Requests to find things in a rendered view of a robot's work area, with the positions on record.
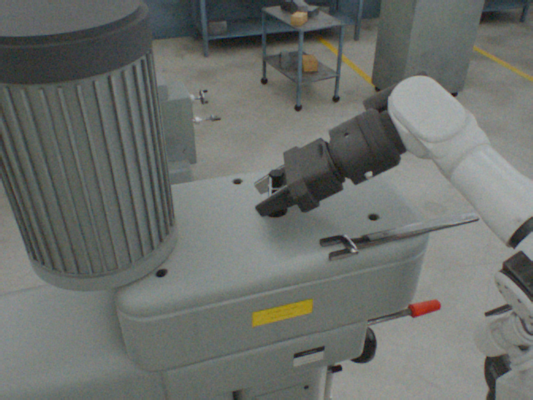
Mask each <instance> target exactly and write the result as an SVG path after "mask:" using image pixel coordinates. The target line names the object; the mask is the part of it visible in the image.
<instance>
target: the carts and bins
mask: <svg viewBox="0 0 533 400"><path fill-rule="evenodd" d="M262 11H263V57H262V59H263V77H262V78H261V84H263V85H265V84H267V81H268V80H267V78H266V63H268V64H269V65H270V66H272V67H273V68H274V69H276V70H277V71H279V72H280V73H282V74H283V75H284V76H285V77H287V78H288V79H291V80H292V81H293V82H295V83H296V84H297V104H296V105H295V107H294V109H295V110H296V111H297V112H300V111H301V110H302V104H301V85H303V84H306V83H313V82H317V81H321V80H325V79H332V78H336V80H335V89H334V95H333V96H332V101H333V102H338V101H339V100H340V96H339V82H340V76H341V74H340V72H341V63H342V54H343V37H344V28H345V25H346V23H345V22H344V21H340V20H338V19H335V18H333V17H331V16H329V15H327V14H326V13H324V12H322V11H320V10H319V6H312V5H308V4H307V3H305V2H304V1H303V0H281V5H280V6H272V7H267V8H266V7H263V8H262ZM266 13H268V14H269V15H270V16H272V17H273V18H275V19H277V20H279V21H280V22H282V23H284V24H285V25H288V26H290V27H291V28H293V29H296V30H297V31H298V32H299V49H298V51H293V52H288V51H280V54H276V55H272V56H266ZM337 26H340V34H339V51H338V61H337V71H333V70H332V69H331V68H329V67H327V66H325V65H323V64H322V63H321V62H320V61H319V60H318V59H317V58H316V57H315V56H314V54H310V55H309V54H307V53H306V52H304V51H303V37H304V32H308V31H313V30H318V29H327V28H331V27H337Z"/></svg>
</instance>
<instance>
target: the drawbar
mask: <svg viewBox="0 0 533 400"><path fill-rule="evenodd" d="M269 177H271V187H273V188H279V187H281V186H282V184H283V172H281V171H280V170H271V171H270V172H269ZM268 217H282V210H280V211H278V212H276V213H272V214H269V215H268Z"/></svg>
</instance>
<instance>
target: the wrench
mask: <svg viewBox="0 0 533 400"><path fill-rule="evenodd" d="M475 221H480V218H479V217H478V216H477V215H476V214H475V213H474V212H472V211H469V212H465V213H458V214H455V215H450V216H447V217H441V218H436V219H433V220H430V221H422V222H418V223H415V224H411V225H404V226H401V227H396V228H393V229H387V230H383V231H378V232H375V233H368V234H364V235H361V236H356V237H351V239H350V237H349V236H348V235H347V234H343V235H336V236H332V237H325V238H321V239H320V242H319V243H320V245H321V246H329V245H332V244H339V243H342V242H343V244H344V246H345V247H346V249H344V250H339V251H336V252H330V253H329V254H328V258H329V259H330V261H334V260H341V259H344V258H348V257H351V256H355V255H358V253H359V251H358V249H361V248H364V247H367V246H371V245H375V244H381V243H385V242H389V241H392V240H399V239H402V238H406V237H412V236H416V235H420V234H423V233H430V232H434V231H438V230H441V229H448V228H451V227H455V226H459V225H464V224H469V223H472V222H475Z"/></svg>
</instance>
